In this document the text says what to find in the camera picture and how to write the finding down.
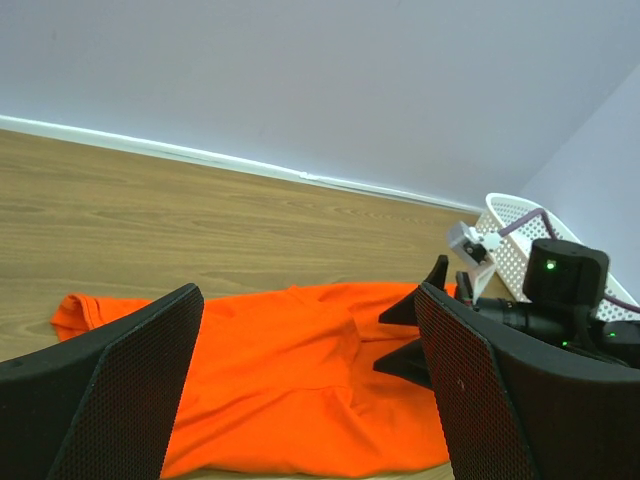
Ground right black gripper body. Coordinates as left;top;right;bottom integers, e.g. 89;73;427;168
454;271;477;308

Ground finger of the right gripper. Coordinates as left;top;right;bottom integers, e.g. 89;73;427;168
373;339;433;390
378;255;449;325

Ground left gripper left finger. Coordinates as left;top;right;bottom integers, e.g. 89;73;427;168
1;283;204;479

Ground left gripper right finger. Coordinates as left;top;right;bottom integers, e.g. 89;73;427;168
414;281;640;480

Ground orange t-shirt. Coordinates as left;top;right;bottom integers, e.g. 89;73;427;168
50;282;459;480

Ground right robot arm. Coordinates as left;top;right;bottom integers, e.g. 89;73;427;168
373;239;639;393

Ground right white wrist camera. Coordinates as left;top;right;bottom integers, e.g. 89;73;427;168
447;222;502;304

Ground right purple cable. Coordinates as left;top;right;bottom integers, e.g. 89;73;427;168
497;207;640;315

